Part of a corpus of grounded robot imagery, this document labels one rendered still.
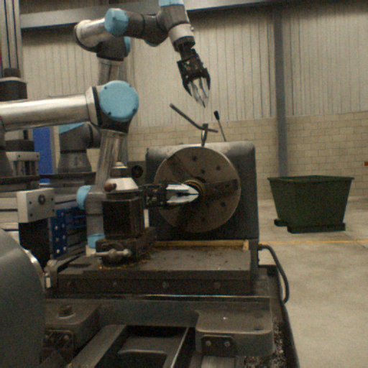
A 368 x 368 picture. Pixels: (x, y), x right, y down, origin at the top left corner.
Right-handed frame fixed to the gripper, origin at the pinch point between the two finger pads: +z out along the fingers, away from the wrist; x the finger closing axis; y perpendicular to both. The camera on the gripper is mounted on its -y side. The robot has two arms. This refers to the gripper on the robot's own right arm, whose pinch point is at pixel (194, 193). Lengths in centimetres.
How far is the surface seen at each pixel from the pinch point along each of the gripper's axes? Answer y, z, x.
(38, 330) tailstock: 87, 3, -1
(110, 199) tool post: 34.7, -12.4, 2.2
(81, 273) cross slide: 39.6, -17.4, -12.3
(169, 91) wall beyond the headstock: -1023, -234, 232
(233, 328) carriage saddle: 49, 14, -18
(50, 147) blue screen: -432, -298, 43
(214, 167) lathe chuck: -22.5, 3.9, 7.5
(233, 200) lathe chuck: -22.5, 10.3, -4.5
